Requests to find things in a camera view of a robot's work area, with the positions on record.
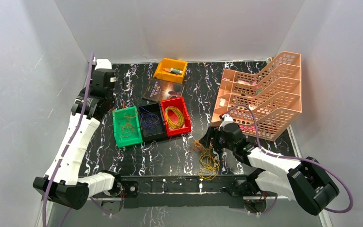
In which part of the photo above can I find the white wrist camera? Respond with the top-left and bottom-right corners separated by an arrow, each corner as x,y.
218,114 -> 234,131
95,59 -> 112,70

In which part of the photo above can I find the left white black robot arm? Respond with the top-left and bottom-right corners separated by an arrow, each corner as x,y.
33,69 -> 123,210

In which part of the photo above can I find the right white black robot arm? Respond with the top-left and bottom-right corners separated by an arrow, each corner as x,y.
199,123 -> 340,216

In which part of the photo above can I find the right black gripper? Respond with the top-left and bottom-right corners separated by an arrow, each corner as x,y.
199,126 -> 236,152

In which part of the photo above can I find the orange plastic bin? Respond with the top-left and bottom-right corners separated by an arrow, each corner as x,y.
153,58 -> 188,84

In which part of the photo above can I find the aluminium frame rail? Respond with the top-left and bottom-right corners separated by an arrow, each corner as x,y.
39,177 -> 334,227

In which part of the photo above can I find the red plastic bin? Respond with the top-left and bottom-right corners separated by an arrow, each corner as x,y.
160,97 -> 191,137

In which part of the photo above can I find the pink tiered file tray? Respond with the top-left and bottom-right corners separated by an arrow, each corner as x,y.
211,52 -> 302,141

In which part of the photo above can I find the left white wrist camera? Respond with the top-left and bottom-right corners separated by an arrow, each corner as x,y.
95,59 -> 112,70

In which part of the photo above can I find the green plastic bin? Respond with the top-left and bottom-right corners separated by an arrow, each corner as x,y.
112,106 -> 143,148

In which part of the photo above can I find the marker in orange bin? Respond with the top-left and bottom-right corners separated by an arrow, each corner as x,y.
163,68 -> 183,75

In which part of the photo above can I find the dark paperback book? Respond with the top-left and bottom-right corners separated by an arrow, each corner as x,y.
142,78 -> 184,102

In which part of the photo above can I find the black plastic bin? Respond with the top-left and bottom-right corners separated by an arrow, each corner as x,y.
137,102 -> 167,142

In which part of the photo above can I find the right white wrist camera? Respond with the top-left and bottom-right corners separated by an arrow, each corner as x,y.
218,114 -> 234,131

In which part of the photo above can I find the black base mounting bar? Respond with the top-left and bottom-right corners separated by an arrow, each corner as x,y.
121,175 -> 256,209

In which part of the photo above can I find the yellow green coiled cable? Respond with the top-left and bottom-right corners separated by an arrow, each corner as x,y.
164,106 -> 186,131

